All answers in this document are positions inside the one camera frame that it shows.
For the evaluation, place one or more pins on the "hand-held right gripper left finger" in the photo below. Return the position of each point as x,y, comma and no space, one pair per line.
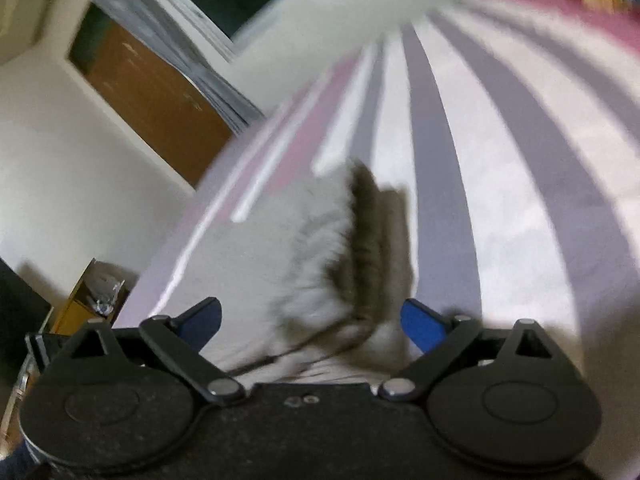
200,321

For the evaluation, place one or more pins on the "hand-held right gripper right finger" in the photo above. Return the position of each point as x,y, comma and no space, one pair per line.
422,326

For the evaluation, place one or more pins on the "yellow cardboard box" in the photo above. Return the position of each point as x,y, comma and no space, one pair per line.
82,300

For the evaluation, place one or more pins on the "grey pink printed bed sheet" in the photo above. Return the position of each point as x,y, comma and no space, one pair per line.
525,185

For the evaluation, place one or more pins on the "black furniture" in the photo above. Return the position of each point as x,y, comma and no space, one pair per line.
20,305

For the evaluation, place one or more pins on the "brown wooden door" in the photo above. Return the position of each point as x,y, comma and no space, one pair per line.
150,100

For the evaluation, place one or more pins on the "grey blue curtain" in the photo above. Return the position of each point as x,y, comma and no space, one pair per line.
175,35

